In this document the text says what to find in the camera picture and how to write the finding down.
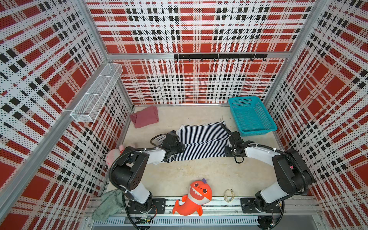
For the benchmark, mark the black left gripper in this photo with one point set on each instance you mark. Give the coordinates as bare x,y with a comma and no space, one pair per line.
181,149

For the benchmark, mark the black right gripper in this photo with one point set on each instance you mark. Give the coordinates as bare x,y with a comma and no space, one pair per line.
226,152

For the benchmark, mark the blue white striped tank top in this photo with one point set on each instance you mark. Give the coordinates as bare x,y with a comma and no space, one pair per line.
201,141

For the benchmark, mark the pink ribbed tank top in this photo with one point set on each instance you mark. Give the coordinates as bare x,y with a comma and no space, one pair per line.
145,117

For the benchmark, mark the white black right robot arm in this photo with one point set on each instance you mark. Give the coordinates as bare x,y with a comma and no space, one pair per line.
293,176

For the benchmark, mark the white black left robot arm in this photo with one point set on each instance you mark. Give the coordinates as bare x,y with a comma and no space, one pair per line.
127,170

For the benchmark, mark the teal plastic basket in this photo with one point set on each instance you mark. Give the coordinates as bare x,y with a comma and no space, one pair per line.
251,116

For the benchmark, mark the beige rubber band loop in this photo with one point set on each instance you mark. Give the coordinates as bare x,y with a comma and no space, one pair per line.
229,195

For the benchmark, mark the red shark plush toy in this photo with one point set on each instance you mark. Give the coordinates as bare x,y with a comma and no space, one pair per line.
200,193

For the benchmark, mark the pink pig plush toy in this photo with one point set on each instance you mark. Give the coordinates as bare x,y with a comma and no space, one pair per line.
113,155

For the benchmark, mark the green cloth rag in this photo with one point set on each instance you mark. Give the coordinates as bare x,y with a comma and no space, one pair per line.
112,203

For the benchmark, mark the black wall hook rail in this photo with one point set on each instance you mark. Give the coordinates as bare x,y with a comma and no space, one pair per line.
250,56

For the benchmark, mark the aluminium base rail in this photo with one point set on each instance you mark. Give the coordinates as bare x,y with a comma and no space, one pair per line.
295,213

